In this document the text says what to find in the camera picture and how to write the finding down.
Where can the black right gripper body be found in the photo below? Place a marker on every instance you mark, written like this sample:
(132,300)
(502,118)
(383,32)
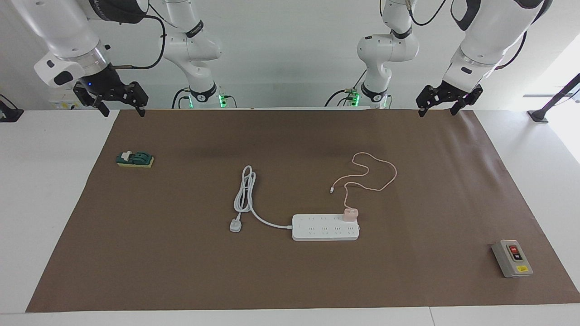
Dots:
(108,88)

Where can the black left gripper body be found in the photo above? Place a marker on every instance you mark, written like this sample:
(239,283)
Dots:
(448,93)

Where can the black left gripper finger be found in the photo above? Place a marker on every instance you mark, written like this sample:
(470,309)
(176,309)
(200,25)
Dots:
(422,102)
(466,100)

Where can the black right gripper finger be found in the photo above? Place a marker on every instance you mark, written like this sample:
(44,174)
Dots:
(142,97)
(100,108)

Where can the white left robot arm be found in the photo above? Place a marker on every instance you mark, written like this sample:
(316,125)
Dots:
(489,31)

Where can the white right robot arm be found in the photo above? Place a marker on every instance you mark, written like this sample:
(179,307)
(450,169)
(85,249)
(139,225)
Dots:
(68,36)

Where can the white power strip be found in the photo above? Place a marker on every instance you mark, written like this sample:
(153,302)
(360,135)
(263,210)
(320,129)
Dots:
(321,228)

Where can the black angled stand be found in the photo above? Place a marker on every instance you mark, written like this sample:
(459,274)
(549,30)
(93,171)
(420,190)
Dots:
(538,115)

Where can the black desk clamp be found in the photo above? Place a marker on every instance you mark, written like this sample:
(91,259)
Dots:
(9,115)

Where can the brown table mat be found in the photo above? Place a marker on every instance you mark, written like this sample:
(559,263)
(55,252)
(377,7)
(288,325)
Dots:
(272,280)

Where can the green knife switch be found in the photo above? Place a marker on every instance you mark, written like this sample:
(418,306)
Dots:
(135,159)

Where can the grey on-off switch box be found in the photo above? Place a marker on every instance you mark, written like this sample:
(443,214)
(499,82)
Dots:
(512,259)

